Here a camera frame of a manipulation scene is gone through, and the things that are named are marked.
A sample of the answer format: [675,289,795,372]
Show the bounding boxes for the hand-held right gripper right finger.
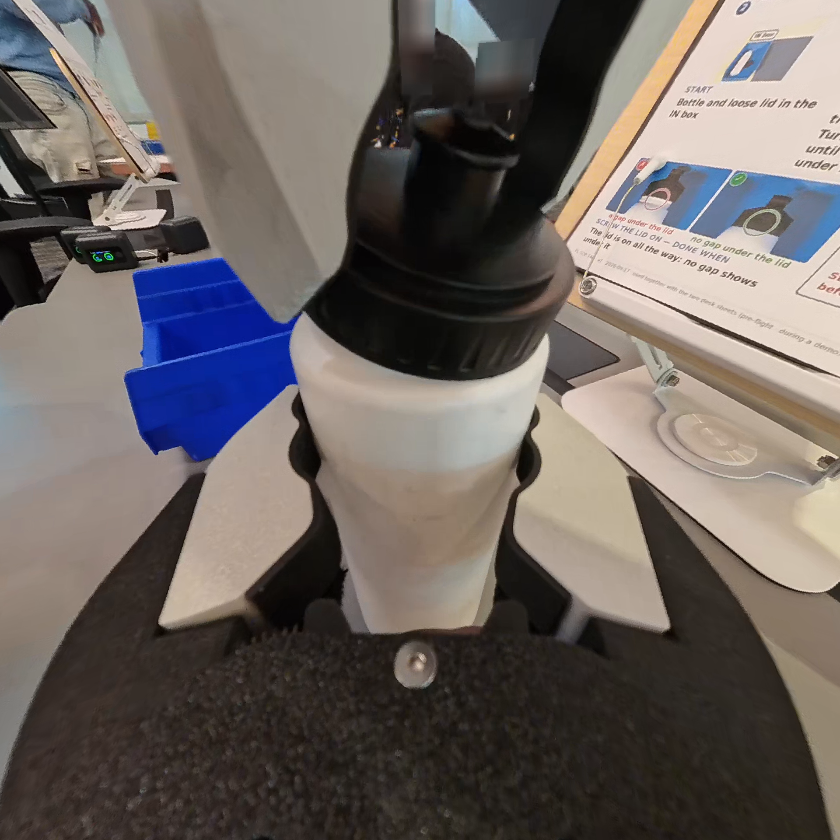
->
[494,394,672,644]

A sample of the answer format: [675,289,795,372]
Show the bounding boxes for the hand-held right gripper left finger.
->
[159,386,347,635]

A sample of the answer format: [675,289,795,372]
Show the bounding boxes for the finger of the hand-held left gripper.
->
[504,0,645,212]
[105,0,422,324]

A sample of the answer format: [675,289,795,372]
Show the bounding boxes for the blue storage bin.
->
[125,258,301,462]

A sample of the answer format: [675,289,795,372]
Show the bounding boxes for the white plastic bottle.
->
[290,315,551,634]

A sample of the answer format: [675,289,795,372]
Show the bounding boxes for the black bottle lid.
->
[305,108,576,383]

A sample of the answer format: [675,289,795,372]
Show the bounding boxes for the instruction sheet on stand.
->
[554,0,840,403]

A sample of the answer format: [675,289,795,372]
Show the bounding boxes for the white stand base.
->
[562,366,840,590]

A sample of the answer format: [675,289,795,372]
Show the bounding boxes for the black box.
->
[159,217,211,255]

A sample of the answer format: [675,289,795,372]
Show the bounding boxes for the clear document stand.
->
[13,0,182,232]

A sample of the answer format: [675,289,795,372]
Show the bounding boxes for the printed instruction sheet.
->
[574,0,840,376]

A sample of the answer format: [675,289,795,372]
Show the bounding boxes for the black charger with green lights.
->
[73,231,140,271]

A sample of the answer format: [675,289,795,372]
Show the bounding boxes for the black office chair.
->
[0,177,127,317]

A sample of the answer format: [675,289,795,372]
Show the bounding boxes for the grey table cable hatch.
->
[545,322,621,389]

